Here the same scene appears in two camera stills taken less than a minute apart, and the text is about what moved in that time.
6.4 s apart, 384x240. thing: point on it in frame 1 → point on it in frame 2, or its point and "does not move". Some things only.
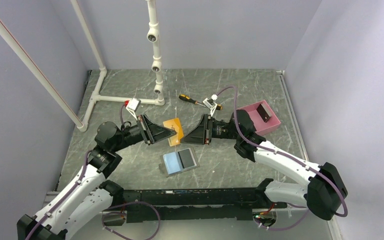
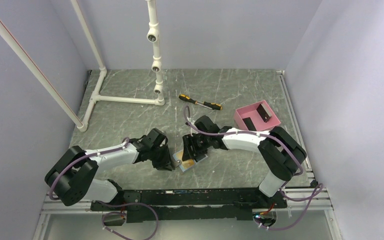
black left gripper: (154, 132) → (166, 163)
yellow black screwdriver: (187, 98) does not move
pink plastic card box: (263, 119) does not move
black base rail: (193, 204) does not move
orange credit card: (175, 124) → (186, 164)
